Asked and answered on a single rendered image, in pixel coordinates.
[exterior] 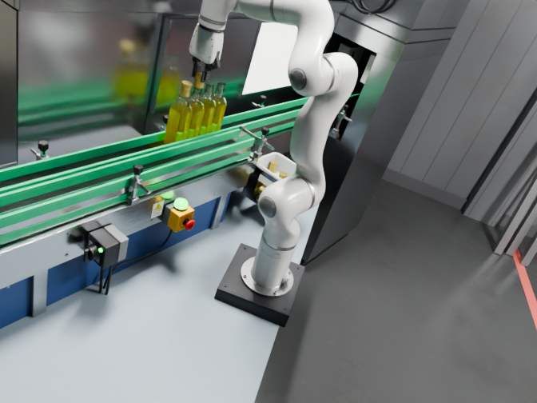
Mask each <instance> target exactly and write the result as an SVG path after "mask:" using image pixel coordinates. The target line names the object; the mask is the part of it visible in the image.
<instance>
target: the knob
mask: <svg viewBox="0 0 537 403"><path fill-rule="evenodd" d="M99 257H100V252H99V251H98V248H97V247H96V245H94V244H91V245H89V246H87V247H85V249H84V256H83V261H84V262H86V261H88V260H90V261H93V260H97V259H98V258H99Z"/></svg>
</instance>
